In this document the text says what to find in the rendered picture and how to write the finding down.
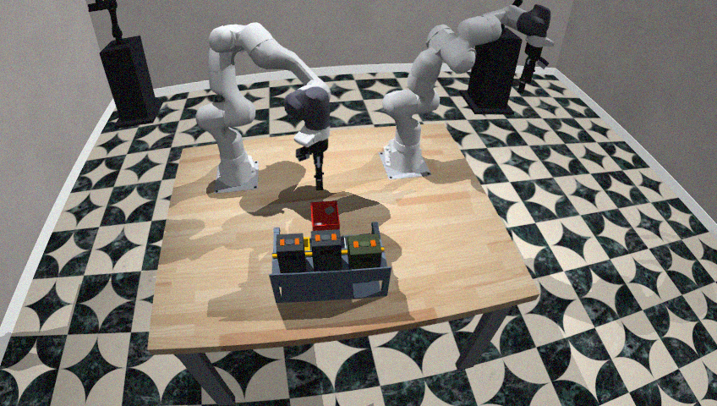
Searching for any red bin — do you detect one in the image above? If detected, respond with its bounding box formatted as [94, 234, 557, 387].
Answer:
[311, 200, 340, 231]

